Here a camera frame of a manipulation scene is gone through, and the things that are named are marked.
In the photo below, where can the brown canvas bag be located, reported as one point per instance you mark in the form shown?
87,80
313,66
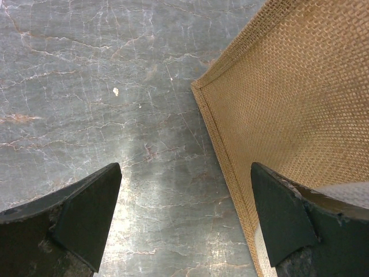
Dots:
291,92

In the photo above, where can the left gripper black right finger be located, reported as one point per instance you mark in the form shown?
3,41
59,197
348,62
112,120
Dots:
307,232

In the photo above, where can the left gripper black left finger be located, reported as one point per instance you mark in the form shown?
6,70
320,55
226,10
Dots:
63,233

